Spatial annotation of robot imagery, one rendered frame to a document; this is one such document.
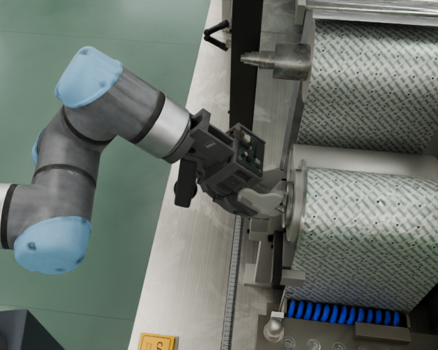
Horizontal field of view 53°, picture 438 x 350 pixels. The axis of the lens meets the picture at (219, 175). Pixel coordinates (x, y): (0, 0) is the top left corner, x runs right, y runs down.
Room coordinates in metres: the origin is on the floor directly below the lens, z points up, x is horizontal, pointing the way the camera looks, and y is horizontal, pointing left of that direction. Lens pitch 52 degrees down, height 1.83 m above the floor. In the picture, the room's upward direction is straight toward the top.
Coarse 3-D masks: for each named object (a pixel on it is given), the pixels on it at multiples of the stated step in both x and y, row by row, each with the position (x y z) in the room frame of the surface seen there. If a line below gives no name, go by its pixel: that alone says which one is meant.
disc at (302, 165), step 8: (304, 160) 0.43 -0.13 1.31; (304, 168) 0.41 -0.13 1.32; (304, 176) 0.39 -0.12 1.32; (304, 184) 0.38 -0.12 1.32; (304, 192) 0.37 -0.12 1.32; (304, 200) 0.36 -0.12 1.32; (304, 208) 0.35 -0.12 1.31; (304, 216) 0.34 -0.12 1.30; (296, 240) 0.33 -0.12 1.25; (296, 248) 0.32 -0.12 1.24
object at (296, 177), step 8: (296, 176) 0.41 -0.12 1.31; (296, 184) 0.39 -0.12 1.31; (296, 192) 0.38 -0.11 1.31; (296, 200) 0.37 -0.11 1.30; (296, 208) 0.36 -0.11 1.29; (296, 216) 0.35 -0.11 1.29; (296, 224) 0.34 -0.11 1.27; (288, 232) 0.36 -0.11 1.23; (296, 232) 0.34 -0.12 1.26; (288, 240) 0.34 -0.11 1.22
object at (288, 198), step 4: (288, 184) 0.41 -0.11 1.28; (292, 184) 0.41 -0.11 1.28; (284, 188) 0.43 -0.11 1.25; (288, 188) 0.40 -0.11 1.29; (292, 188) 0.40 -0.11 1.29; (284, 192) 0.42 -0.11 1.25; (288, 192) 0.39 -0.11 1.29; (292, 192) 0.39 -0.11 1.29; (284, 196) 0.41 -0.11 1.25; (288, 196) 0.38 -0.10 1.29; (292, 196) 0.38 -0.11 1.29; (284, 200) 0.40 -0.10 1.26; (288, 200) 0.38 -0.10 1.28; (292, 200) 0.38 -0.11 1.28; (284, 204) 0.39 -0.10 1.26; (288, 204) 0.37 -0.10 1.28; (292, 204) 0.37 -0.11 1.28; (288, 208) 0.37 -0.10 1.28; (292, 208) 0.37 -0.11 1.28; (284, 212) 0.37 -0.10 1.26; (288, 212) 0.36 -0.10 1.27; (284, 216) 0.36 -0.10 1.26; (288, 216) 0.36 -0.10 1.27; (284, 220) 0.36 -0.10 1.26; (288, 220) 0.36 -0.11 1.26; (284, 224) 0.36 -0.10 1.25; (288, 224) 0.36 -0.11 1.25
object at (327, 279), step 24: (312, 264) 0.33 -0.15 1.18; (336, 264) 0.32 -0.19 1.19; (360, 264) 0.32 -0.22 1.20; (384, 264) 0.31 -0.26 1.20; (288, 288) 0.33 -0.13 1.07; (312, 288) 0.32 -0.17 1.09; (336, 288) 0.32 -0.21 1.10; (360, 288) 0.31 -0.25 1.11; (384, 288) 0.31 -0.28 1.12; (408, 288) 0.31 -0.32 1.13; (408, 312) 0.30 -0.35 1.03
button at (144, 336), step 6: (144, 336) 0.29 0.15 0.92; (150, 336) 0.29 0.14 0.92; (156, 336) 0.29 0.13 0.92; (162, 336) 0.29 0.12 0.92; (168, 336) 0.29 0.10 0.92; (174, 336) 0.29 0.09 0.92; (144, 342) 0.28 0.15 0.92; (150, 342) 0.28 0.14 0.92; (156, 342) 0.28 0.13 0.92; (162, 342) 0.28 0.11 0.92; (168, 342) 0.28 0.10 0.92; (174, 342) 0.28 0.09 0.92; (138, 348) 0.27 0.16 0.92; (144, 348) 0.27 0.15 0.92; (150, 348) 0.27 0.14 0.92; (156, 348) 0.27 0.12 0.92; (162, 348) 0.27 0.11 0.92; (168, 348) 0.27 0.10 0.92
